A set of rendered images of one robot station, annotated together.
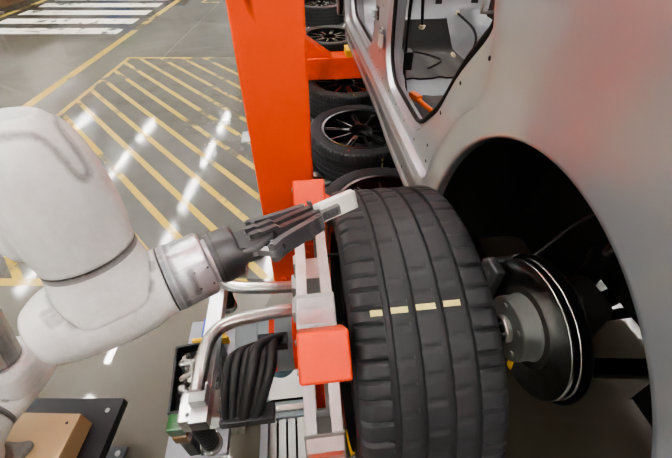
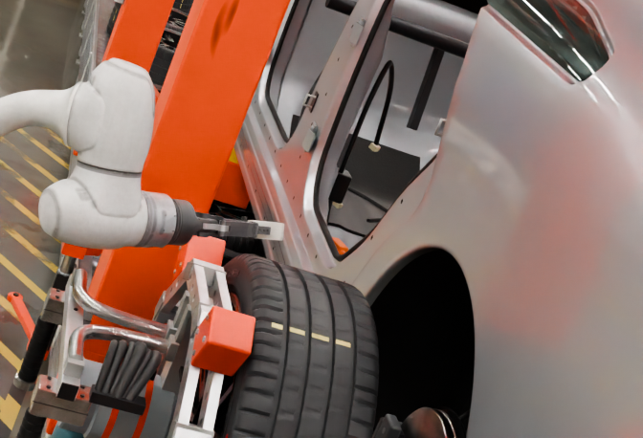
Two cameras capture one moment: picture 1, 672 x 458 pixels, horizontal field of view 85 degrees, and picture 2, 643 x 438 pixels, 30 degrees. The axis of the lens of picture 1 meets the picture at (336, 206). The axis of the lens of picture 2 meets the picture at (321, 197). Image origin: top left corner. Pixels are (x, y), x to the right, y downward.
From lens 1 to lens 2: 1.55 m
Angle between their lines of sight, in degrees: 27
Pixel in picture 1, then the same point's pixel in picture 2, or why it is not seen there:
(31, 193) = (137, 109)
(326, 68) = not seen: hidden behind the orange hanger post
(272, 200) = (123, 271)
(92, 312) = (110, 201)
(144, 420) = not seen: outside the picture
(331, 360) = (237, 333)
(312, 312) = not seen: hidden behind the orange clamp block
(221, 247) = (185, 208)
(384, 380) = (271, 378)
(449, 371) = (327, 394)
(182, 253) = (161, 198)
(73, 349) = (84, 222)
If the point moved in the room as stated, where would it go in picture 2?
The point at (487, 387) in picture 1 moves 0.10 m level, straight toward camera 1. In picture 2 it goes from (356, 416) to (320, 426)
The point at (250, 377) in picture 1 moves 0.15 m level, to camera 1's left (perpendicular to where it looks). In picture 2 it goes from (138, 356) to (49, 327)
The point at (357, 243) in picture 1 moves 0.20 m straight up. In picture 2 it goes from (268, 278) to (310, 176)
